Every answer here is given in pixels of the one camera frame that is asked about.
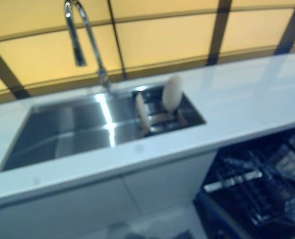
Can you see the beige ceramic plate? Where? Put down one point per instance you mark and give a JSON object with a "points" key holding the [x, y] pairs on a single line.
{"points": [[142, 114], [172, 94]]}

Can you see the black sink dish rack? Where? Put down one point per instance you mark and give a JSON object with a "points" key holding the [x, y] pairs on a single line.
{"points": [[160, 119]]}

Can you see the narrow white cabinet door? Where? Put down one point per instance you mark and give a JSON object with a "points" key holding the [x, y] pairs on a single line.
{"points": [[167, 179]]}

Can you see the chrome kitchen faucet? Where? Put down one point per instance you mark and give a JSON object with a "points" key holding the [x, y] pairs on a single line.
{"points": [[74, 37]]}

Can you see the stainless steel sink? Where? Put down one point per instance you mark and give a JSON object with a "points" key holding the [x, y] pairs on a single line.
{"points": [[62, 132]]}

